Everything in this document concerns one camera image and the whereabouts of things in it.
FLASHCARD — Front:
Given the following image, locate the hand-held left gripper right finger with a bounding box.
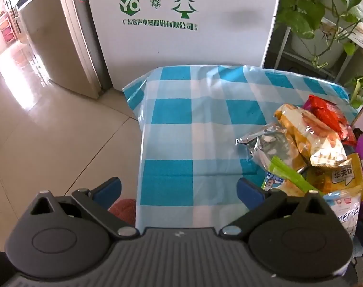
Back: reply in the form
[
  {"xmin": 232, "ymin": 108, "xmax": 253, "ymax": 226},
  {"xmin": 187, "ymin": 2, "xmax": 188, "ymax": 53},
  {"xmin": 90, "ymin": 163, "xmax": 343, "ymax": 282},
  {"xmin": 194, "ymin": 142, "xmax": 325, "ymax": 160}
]
[{"xmin": 219, "ymin": 177, "xmax": 333, "ymax": 240}]

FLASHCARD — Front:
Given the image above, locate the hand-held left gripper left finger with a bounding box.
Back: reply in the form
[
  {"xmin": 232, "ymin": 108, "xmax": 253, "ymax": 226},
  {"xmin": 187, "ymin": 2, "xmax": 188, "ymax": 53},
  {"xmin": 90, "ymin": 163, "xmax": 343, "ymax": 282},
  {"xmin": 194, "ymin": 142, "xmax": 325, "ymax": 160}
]
[{"xmin": 30, "ymin": 177, "xmax": 143, "ymax": 241}]

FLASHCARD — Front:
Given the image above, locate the silver foil snack packet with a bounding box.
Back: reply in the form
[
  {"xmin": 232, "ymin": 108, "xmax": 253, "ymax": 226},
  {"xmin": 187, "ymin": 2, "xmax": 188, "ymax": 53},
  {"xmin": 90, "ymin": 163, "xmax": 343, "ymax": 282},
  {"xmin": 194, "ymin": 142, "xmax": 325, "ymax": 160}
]
[{"xmin": 235, "ymin": 122, "xmax": 307, "ymax": 186}]

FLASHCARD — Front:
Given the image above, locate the red ribbed stool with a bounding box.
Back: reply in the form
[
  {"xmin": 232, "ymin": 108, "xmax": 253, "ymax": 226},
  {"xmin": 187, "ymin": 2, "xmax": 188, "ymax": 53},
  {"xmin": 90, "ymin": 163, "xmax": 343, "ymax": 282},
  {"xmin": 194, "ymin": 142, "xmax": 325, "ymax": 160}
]
[{"xmin": 108, "ymin": 198, "xmax": 137, "ymax": 225}]

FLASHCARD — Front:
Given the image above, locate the green white snack packet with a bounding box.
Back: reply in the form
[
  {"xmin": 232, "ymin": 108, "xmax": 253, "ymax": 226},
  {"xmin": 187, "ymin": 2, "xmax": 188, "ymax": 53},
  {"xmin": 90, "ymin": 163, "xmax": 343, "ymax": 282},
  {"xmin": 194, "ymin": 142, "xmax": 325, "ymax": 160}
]
[{"xmin": 260, "ymin": 155, "xmax": 323, "ymax": 195}]

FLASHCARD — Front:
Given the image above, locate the clear yellow cracker packet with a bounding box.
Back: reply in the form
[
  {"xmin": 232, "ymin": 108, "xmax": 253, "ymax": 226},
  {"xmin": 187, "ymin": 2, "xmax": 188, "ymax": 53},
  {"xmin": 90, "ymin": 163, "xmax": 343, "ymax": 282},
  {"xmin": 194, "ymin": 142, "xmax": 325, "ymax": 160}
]
[{"xmin": 273, "ymin": 104, "xmax": 348, "ymax": 168}]

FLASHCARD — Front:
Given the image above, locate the orange yellow snack packet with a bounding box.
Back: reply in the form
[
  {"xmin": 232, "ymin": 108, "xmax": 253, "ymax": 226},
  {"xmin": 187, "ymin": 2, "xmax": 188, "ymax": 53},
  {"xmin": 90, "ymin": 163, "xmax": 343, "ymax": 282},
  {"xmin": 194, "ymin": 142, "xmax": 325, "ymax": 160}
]
[{"xmin": 304, "ymin": 152, "xmax": 363, "ymax": 195}]

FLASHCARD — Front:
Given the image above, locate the blue white checkered tablecloth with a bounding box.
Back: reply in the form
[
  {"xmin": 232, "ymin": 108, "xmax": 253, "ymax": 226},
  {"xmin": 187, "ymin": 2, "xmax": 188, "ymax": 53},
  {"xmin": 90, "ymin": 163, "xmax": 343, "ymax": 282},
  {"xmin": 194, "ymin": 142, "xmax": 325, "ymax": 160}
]
[{"xmin": 122, "ymin": 64, "xmax": 361, "ymax": 231}]

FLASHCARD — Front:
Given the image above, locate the light blue snack packet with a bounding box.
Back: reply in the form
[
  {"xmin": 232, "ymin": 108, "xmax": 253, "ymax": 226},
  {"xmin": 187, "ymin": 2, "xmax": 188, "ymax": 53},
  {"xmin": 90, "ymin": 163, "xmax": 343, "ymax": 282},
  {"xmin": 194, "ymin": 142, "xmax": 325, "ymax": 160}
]
[{"xmin": 323, "ymin": 185, "xmax": 363, "ymax": 243}]

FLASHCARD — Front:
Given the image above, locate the red snack packet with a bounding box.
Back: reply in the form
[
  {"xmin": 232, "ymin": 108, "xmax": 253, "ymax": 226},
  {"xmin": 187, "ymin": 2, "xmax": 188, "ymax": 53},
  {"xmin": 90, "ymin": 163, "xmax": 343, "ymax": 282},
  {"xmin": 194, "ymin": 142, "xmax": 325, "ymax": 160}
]
[{"xmin": 303, "ymin": 95, "xmax": 357, "ymax": 147}]

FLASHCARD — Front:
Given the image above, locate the white refrigerator with green print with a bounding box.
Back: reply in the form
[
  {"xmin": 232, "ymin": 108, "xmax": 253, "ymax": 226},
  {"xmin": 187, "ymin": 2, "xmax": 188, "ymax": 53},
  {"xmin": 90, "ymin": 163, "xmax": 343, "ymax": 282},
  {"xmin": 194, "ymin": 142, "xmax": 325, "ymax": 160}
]
[{"xmin": 54, "ymin": 0, "xmax": 283, "ymax": 93}]

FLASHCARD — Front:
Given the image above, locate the small white plant pot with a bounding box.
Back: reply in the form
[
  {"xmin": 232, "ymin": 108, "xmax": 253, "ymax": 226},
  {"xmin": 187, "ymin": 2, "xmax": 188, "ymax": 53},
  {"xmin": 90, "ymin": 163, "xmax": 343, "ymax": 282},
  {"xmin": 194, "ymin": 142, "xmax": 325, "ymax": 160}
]
[{"xmin": 290, "ymin": 21, "xmax": 346, "ymax": 62}]

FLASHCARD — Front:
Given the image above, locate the grey steel refrigerator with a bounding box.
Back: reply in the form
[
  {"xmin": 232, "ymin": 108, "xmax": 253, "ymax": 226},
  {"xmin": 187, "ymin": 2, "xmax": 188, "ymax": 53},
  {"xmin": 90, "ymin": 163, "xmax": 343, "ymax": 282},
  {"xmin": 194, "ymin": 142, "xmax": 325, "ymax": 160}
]
[{"xmin": 5, "ymin": 0, "xmax": 102, "ymax": 100}]

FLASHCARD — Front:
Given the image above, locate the white metal plant rack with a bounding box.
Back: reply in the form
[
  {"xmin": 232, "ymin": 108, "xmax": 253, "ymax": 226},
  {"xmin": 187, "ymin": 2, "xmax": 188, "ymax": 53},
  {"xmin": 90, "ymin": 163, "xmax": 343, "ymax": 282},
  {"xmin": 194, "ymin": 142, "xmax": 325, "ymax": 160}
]
[{"xmin": 271, "ymin": 18, "xmax": 363, "ymax": 81}]

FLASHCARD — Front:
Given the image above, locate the green leafy pothos plant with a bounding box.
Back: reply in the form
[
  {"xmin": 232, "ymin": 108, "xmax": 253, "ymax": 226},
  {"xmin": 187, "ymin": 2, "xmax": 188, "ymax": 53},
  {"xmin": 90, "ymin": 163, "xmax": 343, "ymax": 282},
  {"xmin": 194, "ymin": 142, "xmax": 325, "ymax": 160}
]
[{"xmin": 275, "ymin": 0, "xmax": 363, "ymax": 108}]

